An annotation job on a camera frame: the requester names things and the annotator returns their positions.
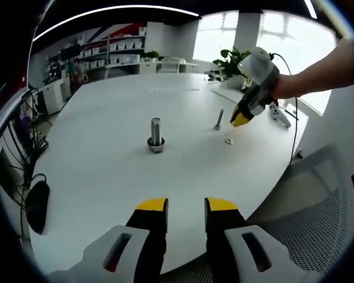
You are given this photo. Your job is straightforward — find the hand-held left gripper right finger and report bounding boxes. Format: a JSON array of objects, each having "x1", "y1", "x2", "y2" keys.
[{"x1": 204, "y1": 196, "x2": 322, "y2": 283}]

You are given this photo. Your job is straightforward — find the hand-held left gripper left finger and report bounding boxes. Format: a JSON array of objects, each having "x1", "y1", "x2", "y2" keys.
[{"x1": 47, "y1": 197, "x2": 169, "y2": 283}]

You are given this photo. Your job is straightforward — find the thin steel threaded stud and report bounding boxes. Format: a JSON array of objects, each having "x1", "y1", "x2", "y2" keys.
[{"x1": 214, "y1": 108, "x2": 225, "y2": 130}]

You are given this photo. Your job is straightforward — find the large steel washer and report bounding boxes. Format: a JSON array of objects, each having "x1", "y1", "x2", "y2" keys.
[{"x1": 147, "y1": 137, "x2": 166, "y2": 148}]

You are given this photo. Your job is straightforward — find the thick steel threaded stud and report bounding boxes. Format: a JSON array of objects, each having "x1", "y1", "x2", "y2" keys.
[{"x1": 146, "y1": 117, "x2": 166, "y2": 153}]

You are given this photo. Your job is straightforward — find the white plant pot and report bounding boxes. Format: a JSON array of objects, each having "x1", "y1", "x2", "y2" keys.
[{"x1": 224, "y1": 76, "x2": 244, "y2": 89}]

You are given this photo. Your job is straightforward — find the white paper sheet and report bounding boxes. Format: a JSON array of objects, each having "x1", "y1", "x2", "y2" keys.
[{"x1": 211, "y1": 87, "x2": 245, "y2": 104}]

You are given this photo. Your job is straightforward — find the white game controller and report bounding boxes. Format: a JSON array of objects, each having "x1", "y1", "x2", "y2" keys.
[{"x1": 267, "y1": 101, "x2": 292, "y2": 128}]

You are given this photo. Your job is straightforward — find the green potted plant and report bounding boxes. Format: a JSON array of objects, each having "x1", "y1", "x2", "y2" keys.
[{"x1": 212, "y1": 48, "x2": 251, "y2": 80}]

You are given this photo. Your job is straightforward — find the white mesh office chair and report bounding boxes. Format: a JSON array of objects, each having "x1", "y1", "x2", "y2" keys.
[{"x1": 246, "y1": 144, "x2": 354, "y2": 274}]

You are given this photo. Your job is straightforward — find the small green plant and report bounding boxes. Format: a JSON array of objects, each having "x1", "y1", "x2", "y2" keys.
[{"x1": 143, "y1": 50, "x2": 162, "y2": 61}]

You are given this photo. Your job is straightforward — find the black computer mouse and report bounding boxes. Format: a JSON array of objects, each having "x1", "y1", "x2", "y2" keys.
[{"x1": 25, "y1": 180, "x2": 51, "y2": 235}]

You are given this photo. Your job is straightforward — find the shelf with white bins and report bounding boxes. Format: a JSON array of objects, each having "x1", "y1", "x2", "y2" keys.
[{"x1": 78, "y1": 26, "x2": 147, "y2": 64}]

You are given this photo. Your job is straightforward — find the ceiling light strip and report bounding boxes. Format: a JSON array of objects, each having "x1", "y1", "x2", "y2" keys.
[{"x1": 34, "y1": 5, "x2": 200, "y2": 41}]

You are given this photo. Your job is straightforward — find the white cabinet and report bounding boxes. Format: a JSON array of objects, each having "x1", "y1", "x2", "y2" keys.
[{"x1": 42, "y1": 79, "x2": 73, "y2": 114}]

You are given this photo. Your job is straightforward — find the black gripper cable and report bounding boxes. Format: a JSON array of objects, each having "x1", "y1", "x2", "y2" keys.
[{"x1": 270, "y1": 52, "x2": 300, "y2": 160}]

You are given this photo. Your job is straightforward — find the bundle of black cables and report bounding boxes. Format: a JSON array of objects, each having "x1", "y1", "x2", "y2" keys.
[{"x1": 14, "y1": 88, "x2": 50, "y2": 183}]

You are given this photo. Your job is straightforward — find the black wall screen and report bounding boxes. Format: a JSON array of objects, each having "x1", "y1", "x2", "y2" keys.
[{"x1": 60, "y1": 44, "x2": 80, "y2": 58}]

